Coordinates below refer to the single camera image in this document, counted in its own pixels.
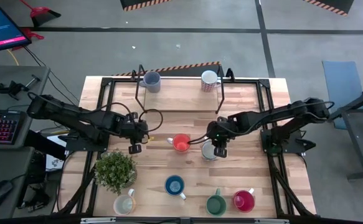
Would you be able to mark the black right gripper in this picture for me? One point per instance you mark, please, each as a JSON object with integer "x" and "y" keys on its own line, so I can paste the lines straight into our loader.
{"x": 218, "y": 132}

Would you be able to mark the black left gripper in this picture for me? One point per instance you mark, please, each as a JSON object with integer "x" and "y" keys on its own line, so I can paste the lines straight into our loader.
{"x": 134, "y": 129}

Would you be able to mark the white mug blue flower print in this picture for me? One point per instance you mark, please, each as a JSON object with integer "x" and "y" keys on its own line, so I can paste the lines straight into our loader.
{"x": 206, "y": 152}

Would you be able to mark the grey-blue mug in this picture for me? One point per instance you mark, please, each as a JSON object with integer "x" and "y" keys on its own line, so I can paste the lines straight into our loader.
{"x": 152, "y": 79}

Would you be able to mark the red white patterned mug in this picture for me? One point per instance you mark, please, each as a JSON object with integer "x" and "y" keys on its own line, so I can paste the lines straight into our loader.
{"x": 208, "y": 79}

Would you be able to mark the green mug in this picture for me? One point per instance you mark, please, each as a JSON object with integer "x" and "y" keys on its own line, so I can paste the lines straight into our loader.
{"x": 216, "y": 206}

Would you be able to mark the cream mug orange rim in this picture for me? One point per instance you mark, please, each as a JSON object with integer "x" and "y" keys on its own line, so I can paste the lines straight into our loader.
{"x": 123, "y": 205}

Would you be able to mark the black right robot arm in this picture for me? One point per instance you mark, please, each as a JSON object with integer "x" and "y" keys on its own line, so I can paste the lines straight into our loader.
{"x": 277, "y": 115}

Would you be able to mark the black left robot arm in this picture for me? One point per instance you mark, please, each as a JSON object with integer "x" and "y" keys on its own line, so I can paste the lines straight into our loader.
{"x": 69, "y": 115}

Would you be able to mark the green potted plant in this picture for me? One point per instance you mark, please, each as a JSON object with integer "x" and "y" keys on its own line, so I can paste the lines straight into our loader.
{"x": 114, "y": 171}

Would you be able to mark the wooden shelf board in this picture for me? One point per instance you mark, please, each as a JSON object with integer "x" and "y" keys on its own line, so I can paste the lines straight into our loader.
{"x": 181, "y": 96}

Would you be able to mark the long hazard-striped ramp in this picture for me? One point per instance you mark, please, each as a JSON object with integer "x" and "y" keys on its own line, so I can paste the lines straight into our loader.
{"x": 181, "y": 71}

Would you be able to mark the white printed paper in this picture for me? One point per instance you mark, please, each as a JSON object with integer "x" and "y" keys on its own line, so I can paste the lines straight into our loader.
{"x": 53, "y": 161}

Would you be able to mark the black hazard-striped ramp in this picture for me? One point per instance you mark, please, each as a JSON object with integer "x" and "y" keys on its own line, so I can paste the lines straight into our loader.
{"x": 137, "y": 3}
{"x": 333, "y": 4}

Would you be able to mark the black clamp tool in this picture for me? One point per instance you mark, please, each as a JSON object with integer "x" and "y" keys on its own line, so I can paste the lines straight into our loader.
{"x": 13, "y": 88}

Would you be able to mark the blue chair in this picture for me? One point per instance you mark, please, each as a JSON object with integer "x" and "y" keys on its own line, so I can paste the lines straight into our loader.
{"x": 341, "y": 81}

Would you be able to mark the dark mouse desk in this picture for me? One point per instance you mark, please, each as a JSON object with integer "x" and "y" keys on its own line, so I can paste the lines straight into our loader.
{"x": 0, "y": 165}

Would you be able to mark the red stand base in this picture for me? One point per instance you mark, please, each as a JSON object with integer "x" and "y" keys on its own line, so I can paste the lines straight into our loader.
{"x": 28, "y": 32}

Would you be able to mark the grey side desk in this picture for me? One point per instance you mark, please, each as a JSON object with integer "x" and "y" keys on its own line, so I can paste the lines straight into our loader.
{"x": 0, "y": 73}

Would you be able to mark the red dustpan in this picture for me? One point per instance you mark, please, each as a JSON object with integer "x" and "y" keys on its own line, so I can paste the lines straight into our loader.
{"x": 41, "y": 12}

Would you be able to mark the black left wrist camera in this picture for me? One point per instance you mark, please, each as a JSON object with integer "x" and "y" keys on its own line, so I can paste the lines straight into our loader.
{"x": 135, "y": 149}

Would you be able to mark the black metal shelf frame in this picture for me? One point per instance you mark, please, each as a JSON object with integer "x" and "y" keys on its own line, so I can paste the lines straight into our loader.
{"x": 136, "y": 93}
{"x": 223, "y": 90}

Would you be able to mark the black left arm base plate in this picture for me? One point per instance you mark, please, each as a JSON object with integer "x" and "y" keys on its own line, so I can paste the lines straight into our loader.
{"x": 81, "y": 144}

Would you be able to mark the black aluminium table frame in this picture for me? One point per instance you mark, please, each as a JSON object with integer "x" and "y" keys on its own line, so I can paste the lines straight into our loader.
{"x": 246, "y": 81}

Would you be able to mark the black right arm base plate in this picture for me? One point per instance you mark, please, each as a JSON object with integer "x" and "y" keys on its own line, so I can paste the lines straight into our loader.
{"x": 293, "y": 146}

